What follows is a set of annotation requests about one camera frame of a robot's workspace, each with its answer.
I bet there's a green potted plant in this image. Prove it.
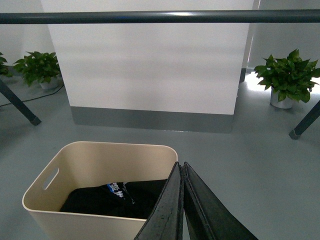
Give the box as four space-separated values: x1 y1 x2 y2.
13 51 61 90
254 49 320 109

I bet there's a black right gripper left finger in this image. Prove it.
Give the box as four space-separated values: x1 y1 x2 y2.
135 162 184 240

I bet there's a black floor cable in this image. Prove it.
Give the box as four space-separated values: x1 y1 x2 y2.
0 83 65 108

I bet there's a beige plastic laundry hamper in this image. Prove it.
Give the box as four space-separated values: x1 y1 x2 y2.
22 141 178 240

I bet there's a green potted plant left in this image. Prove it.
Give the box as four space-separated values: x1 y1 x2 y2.
13 51 61 90

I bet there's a green plant far left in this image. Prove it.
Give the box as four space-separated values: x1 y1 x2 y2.
0 52 13 78

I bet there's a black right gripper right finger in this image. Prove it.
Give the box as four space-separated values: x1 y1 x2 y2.
182 162 257 240

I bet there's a dark grey clothes rack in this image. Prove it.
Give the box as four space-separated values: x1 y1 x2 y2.
0 9 320 133

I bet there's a green potted plant right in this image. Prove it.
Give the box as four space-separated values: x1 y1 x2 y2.
254 49 320 109

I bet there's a black printed t-shirt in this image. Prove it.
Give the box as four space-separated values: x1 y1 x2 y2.
60 179 167 219

